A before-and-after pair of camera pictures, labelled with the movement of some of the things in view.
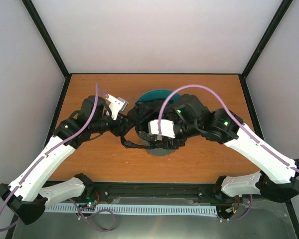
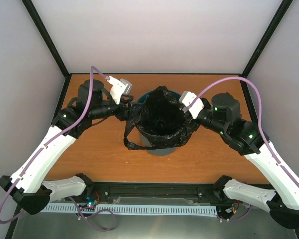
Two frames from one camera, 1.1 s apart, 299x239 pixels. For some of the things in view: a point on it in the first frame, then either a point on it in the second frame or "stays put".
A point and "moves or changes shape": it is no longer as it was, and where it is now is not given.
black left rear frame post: [38, 22] stays put
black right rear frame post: [277, 17] stays put
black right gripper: [169, 144] → [193, 126]
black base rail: [159, 192] stays put
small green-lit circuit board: [91, 201] stays put
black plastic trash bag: [143, 112] moves or changes shape
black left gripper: [121, 129] → [122, 115]
